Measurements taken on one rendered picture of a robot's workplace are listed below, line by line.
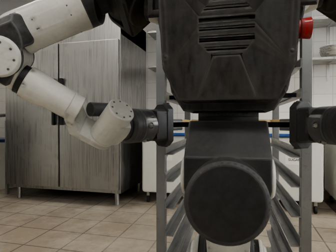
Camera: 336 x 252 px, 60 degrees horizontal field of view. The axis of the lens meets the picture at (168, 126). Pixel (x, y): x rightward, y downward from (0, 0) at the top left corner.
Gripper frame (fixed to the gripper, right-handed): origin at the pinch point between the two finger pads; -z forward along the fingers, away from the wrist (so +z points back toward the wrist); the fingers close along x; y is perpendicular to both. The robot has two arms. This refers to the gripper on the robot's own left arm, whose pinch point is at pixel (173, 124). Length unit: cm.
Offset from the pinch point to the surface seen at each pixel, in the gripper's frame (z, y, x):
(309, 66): -28.1, -29.4, 17.0
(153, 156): -154, 166, -38
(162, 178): -4.9, 9.3, -17.9
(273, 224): -64, -3, -47
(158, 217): -4.1, 10.5, -31.2
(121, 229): -83, 131, -88
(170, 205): -8.4, 9.2, -27.8
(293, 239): -30, -24, -37
